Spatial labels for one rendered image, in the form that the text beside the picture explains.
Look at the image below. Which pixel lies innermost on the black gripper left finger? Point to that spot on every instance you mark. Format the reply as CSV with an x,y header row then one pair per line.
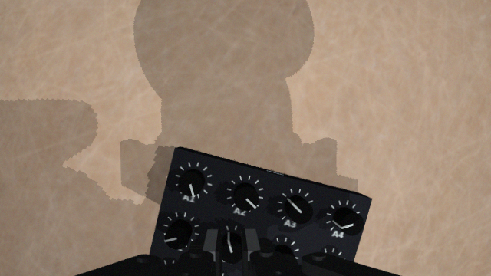
x,y
204,258

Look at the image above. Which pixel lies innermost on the black knob box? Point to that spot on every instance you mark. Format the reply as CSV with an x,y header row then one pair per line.
x,y
298,215

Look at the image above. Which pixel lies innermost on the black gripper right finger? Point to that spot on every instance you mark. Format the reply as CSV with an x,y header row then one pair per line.
x,y
259,259

